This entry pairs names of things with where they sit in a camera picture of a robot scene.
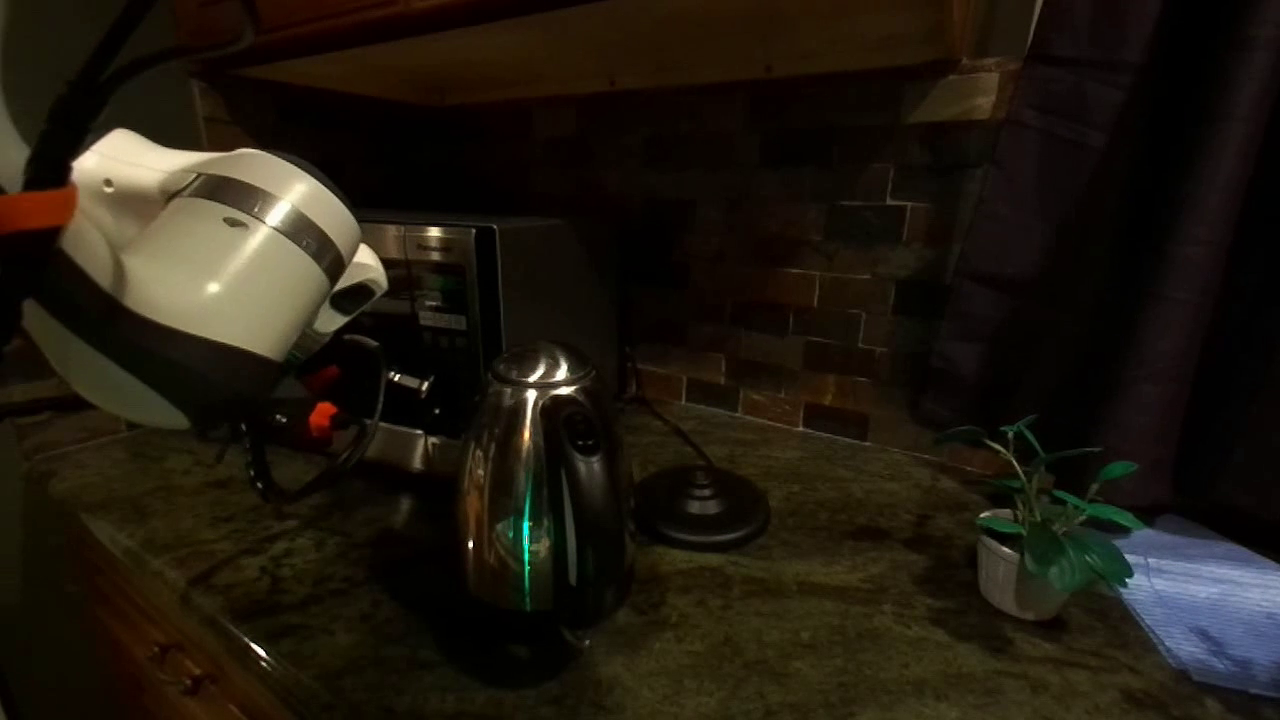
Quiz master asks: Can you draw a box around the black round kettle base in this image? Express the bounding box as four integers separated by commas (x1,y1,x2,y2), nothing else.
628,459,777,553

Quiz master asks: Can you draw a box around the blue cloth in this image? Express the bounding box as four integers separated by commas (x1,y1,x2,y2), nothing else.
1114,512,1280,701

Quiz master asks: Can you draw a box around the wooden base cabinet with drawer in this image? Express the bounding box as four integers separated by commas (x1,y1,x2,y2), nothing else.
51,512,293,720

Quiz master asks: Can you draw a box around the stainless steel microwave oven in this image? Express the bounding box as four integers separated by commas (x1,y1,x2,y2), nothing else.
348,213,633,479

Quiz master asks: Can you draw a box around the stainless steel electric kettle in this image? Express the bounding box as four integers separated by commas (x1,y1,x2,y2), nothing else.
455,341,637,633

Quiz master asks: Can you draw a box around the wooden upper cabinet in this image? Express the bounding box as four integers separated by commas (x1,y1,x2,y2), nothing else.
169,0,1050,113

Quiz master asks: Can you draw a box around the dark curtain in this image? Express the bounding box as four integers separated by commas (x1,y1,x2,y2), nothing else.
916,0,1280,537

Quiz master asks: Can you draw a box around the orange cable strap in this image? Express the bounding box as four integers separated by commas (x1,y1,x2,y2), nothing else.
0,184,79,239

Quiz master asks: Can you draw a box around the green plant in white pot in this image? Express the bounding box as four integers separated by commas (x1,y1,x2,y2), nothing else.
950,410,1147,629

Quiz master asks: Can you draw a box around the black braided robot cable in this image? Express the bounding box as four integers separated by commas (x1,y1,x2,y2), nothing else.
237,385,385,512

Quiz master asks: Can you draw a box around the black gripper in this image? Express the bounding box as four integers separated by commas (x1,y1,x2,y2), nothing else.
262,323,440,451

